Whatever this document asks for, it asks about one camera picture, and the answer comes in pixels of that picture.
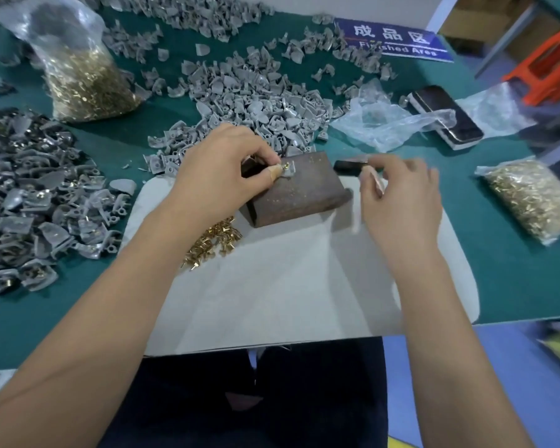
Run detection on cardboard boxes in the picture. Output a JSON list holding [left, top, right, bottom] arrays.
[[440, 0, 560, 62]]

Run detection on tall clear bag brass screws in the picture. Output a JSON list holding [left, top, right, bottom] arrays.
[[0, 0, 144, 124]]

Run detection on person's right forearm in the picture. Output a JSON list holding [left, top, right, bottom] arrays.
[[386, 251, 536, 448]]

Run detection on white cloth mat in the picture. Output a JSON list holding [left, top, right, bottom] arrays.
[[120, 174, 481, 358]]

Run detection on pile of loose brass screws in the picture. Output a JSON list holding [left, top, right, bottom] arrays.
[[180, 216, 240, 272]]

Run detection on scattered group of grey parts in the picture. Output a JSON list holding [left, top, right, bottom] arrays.
[[278, 13, 398, 97]]

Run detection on person's left forearm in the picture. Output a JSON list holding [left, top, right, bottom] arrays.
[[0, 200, 226, 448]]

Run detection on person's left hand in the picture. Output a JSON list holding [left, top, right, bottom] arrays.
[[166, 122, 283, 219]]

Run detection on person's dark trousers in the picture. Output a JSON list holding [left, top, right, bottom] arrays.
[[97, 335, 391, 448]]

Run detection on orange plastic stool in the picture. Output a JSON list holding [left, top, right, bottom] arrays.
[[501, 27, 560, 108]]

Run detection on large pile of grey parts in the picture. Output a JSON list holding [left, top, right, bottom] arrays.
[[141, 45, 347, 177]]

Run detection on grey plastic part with screw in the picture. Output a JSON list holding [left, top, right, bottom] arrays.
[[274, 158, 305, 181]]

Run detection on person's right hand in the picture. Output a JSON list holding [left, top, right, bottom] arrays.
[[357, 157, 444, 263]]

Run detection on black handled tool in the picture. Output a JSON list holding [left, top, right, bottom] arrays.
[[332, 156, 385, 176]]

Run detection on blue sign plate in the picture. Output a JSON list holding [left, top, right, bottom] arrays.
[[333, 17, 449, 62]]

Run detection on flat clear bag brass screws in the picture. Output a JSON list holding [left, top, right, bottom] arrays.
[[474, 156, 560, 248]]

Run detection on crumpled clear plastic bag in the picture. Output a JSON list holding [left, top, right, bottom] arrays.
[[329, 78, 458, 154]]

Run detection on long heap of grey parts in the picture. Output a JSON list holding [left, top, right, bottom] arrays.
[[93, 0, 277, 58]]

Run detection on pile of assembled grey parts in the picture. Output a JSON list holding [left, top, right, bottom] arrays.
[[0, 108, 139, 297]]

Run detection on black smartphone white case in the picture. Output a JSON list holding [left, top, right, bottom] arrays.
[[407, 85, 485, 151]]

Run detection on brown metal block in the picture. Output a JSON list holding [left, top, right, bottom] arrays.
[[240, 151, 354, 228]]

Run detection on grey metal frame leg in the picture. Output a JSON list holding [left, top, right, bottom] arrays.
[[473, 1, 543, 81]]

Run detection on empty clear plastic bag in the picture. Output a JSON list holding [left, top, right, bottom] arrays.
[[455, 81, 540, 139]]

